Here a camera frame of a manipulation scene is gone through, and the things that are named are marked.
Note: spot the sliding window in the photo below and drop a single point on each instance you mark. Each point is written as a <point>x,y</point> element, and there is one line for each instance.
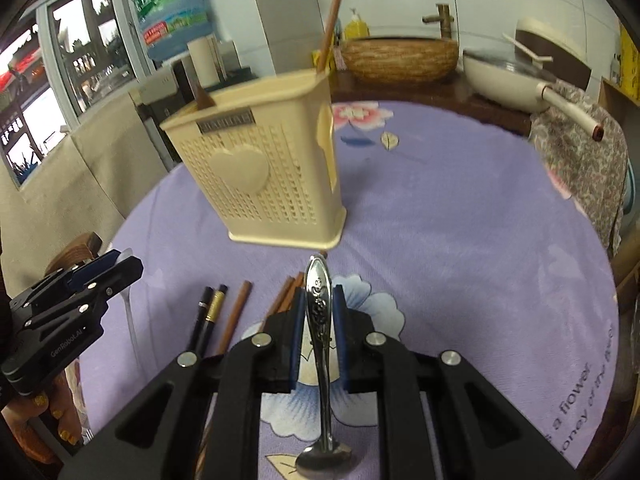
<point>75,50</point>

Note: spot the brown floral cloth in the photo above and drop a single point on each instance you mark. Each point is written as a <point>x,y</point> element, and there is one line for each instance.
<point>580,175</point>

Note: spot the white paper roll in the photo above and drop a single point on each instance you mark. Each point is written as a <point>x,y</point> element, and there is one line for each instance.
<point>202,60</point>

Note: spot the yellow soap bottle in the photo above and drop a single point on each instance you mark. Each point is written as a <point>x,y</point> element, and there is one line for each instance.
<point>356,27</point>

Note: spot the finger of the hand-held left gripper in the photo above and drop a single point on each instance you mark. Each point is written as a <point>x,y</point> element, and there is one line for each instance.
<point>120,272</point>
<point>87,270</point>

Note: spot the brown woven basin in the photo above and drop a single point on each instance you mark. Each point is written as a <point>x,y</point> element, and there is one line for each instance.
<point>400,60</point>

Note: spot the cream frying pan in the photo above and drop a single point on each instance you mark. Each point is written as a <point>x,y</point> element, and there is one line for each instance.
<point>500,85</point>

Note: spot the cream perforated utensil holder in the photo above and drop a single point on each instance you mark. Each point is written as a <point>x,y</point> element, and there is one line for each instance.
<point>280,185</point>

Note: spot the blue plastic basin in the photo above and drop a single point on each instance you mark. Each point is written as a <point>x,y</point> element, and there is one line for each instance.
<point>627,200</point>

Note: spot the yellow cup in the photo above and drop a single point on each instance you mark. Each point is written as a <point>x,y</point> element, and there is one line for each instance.
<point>316,61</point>

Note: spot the white rice paddle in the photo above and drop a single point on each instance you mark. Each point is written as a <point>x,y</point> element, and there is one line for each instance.
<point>525,47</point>

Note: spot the grey water dispenser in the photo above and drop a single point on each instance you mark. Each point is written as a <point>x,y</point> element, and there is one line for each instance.
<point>160,90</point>

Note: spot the beige cloth cover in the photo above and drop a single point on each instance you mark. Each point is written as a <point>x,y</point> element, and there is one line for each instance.
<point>75,185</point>

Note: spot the bronze faucet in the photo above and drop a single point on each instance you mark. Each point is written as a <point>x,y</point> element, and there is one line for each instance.
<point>443,20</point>

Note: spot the person's foot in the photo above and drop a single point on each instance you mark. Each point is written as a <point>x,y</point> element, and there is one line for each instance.
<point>45,410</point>

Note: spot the dark wooden counter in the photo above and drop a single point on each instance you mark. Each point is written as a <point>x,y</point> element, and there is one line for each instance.
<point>440,95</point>

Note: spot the yellow film roll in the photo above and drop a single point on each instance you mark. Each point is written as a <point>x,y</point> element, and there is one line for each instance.
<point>627,60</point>

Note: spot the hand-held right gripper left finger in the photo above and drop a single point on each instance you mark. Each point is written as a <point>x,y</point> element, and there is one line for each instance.
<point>298,330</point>

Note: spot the cream and brown rice cooker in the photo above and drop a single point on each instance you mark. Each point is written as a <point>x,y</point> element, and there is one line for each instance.
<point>560,55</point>

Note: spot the dark wooden chair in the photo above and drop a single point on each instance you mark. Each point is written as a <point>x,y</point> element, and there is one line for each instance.
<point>80,250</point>

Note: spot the blue water bottle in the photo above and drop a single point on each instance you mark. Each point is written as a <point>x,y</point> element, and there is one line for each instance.
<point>170,10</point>

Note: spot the black chopstick with gold band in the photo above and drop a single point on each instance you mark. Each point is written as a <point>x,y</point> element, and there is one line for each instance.
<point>216,307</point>

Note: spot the embossed metal spoon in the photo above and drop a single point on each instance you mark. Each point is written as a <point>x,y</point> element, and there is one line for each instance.
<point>317,305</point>

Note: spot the wooden shelf unit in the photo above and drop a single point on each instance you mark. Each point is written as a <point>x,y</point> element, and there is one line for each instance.
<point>615,95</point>

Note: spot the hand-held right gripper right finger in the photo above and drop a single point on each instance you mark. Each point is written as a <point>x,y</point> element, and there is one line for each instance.
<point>340,330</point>

